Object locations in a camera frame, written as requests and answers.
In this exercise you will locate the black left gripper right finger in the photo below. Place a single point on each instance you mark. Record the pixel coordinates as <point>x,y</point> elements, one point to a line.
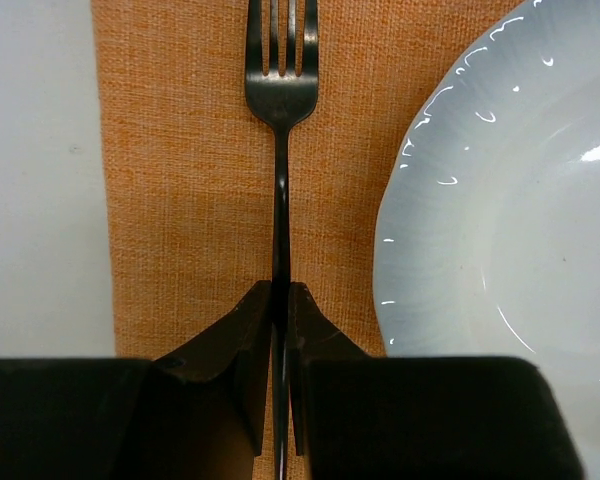
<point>356,416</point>

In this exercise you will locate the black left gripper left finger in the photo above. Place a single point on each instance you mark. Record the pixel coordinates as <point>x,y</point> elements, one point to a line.
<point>195,413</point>

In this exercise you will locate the orange cloth placemat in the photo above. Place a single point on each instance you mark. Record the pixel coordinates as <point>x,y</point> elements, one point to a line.
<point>189,170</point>

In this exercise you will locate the white ceramic plate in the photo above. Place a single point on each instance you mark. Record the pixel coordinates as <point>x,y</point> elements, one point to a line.
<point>487,239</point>

